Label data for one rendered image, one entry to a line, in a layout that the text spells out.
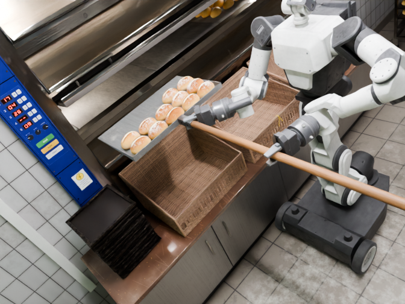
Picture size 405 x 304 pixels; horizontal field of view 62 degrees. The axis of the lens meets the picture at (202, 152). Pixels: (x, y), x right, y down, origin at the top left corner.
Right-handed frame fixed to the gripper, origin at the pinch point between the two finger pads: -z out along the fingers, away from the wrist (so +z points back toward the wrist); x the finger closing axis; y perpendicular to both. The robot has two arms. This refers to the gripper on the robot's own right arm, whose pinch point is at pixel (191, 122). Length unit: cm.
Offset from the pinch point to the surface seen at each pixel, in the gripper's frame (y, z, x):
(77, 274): -1, -100, -72
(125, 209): 3, -47, -31
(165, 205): -21, -38, -62
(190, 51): -81, 8, -4
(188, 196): -21, -23, -62
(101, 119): -40, -49, -4
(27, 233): -1, -101, -27
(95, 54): -48, -35, 27
